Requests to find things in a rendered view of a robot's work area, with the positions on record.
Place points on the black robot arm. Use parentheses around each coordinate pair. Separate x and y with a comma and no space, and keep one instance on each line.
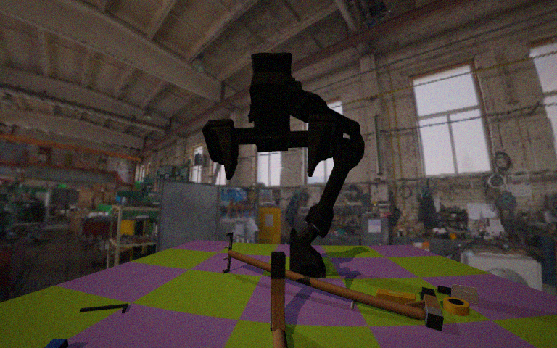
(274,91)

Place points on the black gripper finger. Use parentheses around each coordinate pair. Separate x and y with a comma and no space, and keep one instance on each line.
(318,144)
(223,145)

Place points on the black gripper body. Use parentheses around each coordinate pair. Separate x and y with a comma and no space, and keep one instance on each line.
(271,134)

